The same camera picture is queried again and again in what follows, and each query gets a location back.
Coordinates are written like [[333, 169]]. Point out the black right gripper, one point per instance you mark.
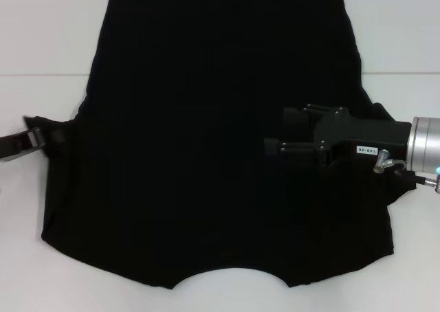
[[371, 136]]

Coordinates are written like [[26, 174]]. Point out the silver elbow connector right gripper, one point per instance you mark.
[[381, 161]]

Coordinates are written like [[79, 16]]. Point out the black t-shirt with pink print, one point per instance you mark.
[[206, 119]]

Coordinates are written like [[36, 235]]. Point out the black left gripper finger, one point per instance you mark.
[[20, 143]]

